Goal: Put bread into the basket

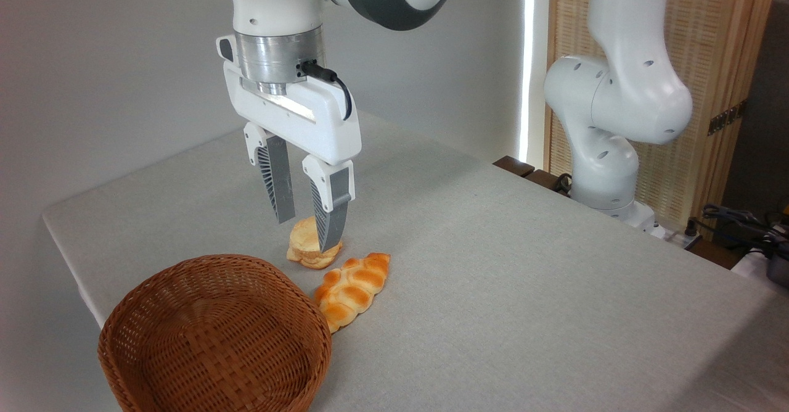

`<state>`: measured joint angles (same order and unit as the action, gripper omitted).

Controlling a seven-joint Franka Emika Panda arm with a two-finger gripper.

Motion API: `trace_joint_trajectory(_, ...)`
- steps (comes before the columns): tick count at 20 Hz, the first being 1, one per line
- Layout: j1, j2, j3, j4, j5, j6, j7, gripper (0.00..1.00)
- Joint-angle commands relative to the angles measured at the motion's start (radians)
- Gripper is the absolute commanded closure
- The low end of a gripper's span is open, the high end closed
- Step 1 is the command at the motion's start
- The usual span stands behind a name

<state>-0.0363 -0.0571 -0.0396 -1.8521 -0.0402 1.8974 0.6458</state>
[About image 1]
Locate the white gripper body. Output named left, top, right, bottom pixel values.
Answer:
left=216, top=35, right=362, bottom=167

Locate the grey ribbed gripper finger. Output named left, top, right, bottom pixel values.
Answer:
left=301, top=155, right=356, bottom=253
left=243, top=122, right=297, bottom=225

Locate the round bread roll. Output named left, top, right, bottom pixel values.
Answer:
left=286, top=216, right=343, bottom=270

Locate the braided golden bread loaf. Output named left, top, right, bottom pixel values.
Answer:
left=313, top=252, right=391, bottom=334

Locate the brown wicker basket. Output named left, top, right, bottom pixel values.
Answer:
left=97, top=253, right=333, bottom=412

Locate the grey tablecloth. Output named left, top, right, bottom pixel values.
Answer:
left=42, top=111, right=789, bottom=412

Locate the metal hinge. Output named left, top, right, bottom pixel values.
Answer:
left=707, top=99, right=748, bottom=136

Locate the wooden bamboo screen panel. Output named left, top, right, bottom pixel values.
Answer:
left=544, top=0, right=780, bottom=235

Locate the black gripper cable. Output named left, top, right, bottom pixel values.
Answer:
left=298, top=60, right=353, bottom=122

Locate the black cable bundle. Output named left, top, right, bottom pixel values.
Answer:
left=701, top=204, right=789, bottom=260

